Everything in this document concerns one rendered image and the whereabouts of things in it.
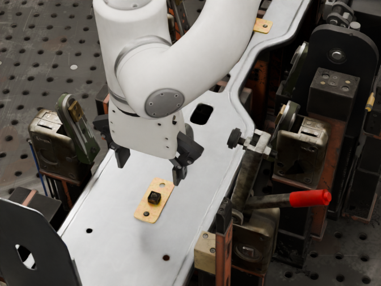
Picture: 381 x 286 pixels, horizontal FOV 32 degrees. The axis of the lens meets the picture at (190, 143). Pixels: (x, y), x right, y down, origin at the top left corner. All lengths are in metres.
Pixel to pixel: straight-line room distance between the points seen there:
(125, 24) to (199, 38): 0.09
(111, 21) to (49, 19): 1.16
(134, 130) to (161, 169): 0.21
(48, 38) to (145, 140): 0.97
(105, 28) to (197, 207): 0.39
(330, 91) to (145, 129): 0.32
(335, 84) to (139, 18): 0.43
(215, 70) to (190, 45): 0.04
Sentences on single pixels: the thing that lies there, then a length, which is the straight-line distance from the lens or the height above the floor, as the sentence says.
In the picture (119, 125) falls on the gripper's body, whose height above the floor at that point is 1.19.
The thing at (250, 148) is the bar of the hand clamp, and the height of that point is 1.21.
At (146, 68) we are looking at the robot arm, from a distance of 0.74.
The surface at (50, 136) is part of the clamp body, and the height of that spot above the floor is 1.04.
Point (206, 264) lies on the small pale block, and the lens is 0.97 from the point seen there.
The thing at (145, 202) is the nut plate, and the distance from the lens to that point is 1.07.
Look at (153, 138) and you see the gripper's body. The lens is 0.91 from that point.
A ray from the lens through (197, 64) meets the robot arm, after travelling 0.73.
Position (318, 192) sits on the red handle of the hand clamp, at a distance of 0.91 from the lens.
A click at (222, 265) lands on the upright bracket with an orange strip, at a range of 0.91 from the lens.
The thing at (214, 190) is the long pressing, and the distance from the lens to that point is 1.08.
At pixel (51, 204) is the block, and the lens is 1.12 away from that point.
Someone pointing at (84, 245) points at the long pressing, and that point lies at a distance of 1.04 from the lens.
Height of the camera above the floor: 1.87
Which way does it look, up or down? 49 degrees down
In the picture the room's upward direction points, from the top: 2 degrees counter-clockwise
